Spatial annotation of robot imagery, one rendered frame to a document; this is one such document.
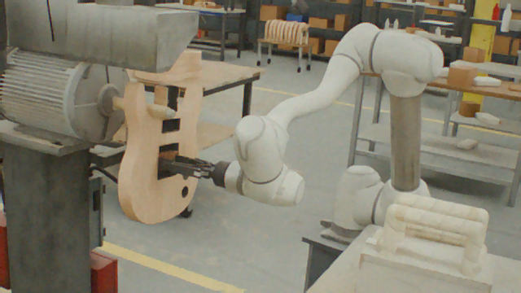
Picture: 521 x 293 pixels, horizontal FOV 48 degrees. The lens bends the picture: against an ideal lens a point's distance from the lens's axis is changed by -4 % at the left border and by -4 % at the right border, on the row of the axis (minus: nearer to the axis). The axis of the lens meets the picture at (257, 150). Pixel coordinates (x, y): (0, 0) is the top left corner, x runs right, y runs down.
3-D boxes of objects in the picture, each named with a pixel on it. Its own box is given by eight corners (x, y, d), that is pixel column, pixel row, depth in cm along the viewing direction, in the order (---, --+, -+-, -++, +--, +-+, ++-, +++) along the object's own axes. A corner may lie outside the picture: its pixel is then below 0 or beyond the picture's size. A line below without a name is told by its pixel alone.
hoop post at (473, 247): (459, 274, 117) (468, 231, 114) (461, 268, 120) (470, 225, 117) (475, 278, 116) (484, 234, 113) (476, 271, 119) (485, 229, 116)
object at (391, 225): (378, 255, 123) (385, 212, 121) (381, 249, 126) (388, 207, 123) (393, 258, 122) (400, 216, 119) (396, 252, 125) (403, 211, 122)
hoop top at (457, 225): (383, 220, 121) (386, 205, 120) (387, 215, 124) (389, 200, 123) (483, 242, 113) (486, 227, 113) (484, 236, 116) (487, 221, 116)
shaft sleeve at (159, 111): (120, 98, 172) (119, 108, 172) (114, 96, 169) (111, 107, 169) (172, 107, 164) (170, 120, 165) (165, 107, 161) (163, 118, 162)
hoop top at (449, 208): (392, 207, 128) (394, 193, 127) (396, 202, 131) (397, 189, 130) (486, 227, 121) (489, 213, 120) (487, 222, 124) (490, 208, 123)
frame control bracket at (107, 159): (95, 166, 192) (95, 155, 191) (132, 153, 209) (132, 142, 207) (104, 168, 191) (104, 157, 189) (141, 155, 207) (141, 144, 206)
